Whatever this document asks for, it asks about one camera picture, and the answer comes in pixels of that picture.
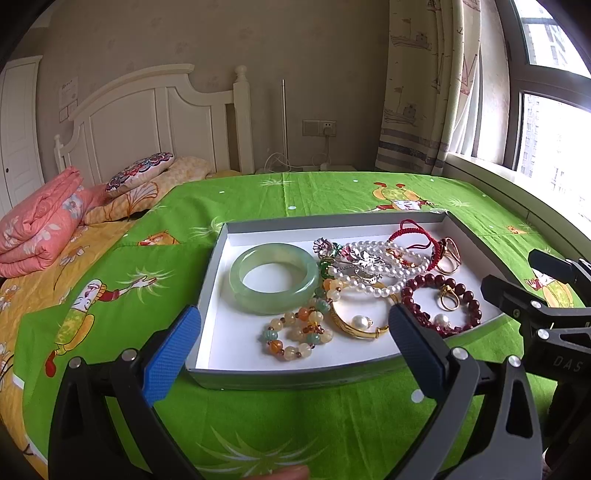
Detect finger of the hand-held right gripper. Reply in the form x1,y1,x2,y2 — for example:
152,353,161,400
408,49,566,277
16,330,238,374
529,249,591,287
481,275,591,340

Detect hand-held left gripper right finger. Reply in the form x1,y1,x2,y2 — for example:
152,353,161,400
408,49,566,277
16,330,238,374
385,305,543,480

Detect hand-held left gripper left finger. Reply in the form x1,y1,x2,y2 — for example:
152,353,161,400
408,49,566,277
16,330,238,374
46,305,204,480

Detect plain gold ring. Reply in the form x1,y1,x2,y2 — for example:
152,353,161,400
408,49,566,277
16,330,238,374
436,284,462,312

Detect dark red bead bracelet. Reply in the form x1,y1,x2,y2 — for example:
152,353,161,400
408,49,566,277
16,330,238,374
401,273,483,337

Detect gold bangle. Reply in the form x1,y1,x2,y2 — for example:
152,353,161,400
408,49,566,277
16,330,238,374
325,288,400,337

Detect grey cardboard box white inside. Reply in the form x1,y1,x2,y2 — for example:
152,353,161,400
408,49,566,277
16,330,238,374
185,210,506,391

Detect white pearl necklace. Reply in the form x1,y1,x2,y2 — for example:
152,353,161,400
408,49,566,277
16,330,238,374
323,240,437,298

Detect silver brooch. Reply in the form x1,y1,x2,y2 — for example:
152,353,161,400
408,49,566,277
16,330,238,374
314,237,386,282

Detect multicolour bead bracelet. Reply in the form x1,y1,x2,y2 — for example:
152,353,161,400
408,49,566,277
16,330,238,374
257,276,345,360

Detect red cord bracelet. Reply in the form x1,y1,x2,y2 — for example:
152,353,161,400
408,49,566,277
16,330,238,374
387,219,444,273

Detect person's left hand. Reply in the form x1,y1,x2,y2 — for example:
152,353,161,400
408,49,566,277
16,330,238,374
268,464,311,480

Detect white window sill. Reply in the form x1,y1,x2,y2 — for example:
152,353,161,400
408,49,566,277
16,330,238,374
443,154,591,259

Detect pale green jade bangle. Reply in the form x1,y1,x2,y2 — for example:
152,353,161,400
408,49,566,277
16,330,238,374
229,243,320,315

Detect green cartoon print cloth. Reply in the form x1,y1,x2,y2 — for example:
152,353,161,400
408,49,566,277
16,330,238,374
16,171,591,480

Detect yellow bed sheet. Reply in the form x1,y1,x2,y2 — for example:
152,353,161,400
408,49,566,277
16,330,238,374
0,217,139,480

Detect dark framed window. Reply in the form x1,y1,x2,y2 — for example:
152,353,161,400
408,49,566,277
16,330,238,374
475,0,591,204

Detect pink floral quilt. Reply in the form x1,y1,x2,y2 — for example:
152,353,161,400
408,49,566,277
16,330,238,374
0,167,109,278

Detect embroidered floral cushion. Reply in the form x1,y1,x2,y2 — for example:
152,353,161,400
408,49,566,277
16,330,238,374
105,152,175,195

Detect yellow patterned pillow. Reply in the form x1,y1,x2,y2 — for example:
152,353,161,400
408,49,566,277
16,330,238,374
83,157,211,227

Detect white bedside table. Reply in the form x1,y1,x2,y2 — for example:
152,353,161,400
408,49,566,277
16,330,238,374
255,162,356,175

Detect cream printed curtain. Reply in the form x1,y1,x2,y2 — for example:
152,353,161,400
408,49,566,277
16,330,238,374
375,0,483,176

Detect white wooden headboard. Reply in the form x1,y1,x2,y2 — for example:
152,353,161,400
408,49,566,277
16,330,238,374
53,64,254,185

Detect white upright pole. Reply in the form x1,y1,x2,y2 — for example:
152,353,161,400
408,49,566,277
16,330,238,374
281,79,290,169

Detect white door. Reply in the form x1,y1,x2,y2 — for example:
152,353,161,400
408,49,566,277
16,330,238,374
0,56,44,217

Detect gold ring with dark stone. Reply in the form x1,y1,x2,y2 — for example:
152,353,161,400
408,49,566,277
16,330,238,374
434,237,462,273

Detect white cable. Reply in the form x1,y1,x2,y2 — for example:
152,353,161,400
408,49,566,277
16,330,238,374
264,134,331,169

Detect wall socket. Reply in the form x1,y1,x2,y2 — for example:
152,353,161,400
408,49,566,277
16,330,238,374
302,119,338,137

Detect paper sheet on wall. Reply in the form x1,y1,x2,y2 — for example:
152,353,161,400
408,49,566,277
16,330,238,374
58,76,80,123

